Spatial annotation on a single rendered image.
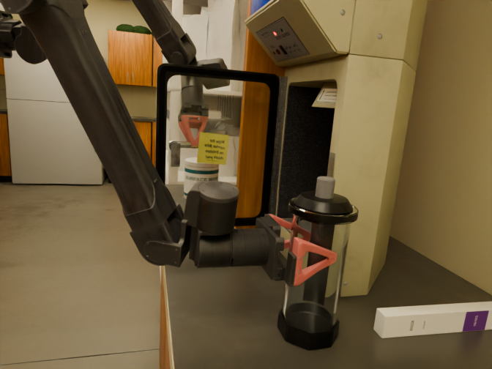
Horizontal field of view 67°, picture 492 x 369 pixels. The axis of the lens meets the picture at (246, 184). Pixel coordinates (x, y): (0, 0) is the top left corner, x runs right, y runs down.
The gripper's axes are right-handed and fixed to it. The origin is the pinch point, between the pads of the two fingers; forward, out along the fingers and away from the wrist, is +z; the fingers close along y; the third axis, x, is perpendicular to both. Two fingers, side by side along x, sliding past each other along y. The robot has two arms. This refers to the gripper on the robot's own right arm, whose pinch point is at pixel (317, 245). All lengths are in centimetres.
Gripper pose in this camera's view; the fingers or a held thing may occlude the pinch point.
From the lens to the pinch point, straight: 61.8
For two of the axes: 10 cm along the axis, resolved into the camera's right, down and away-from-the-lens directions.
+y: -2.5, -2.2, 9.4
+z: 9.6, 0.2, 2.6
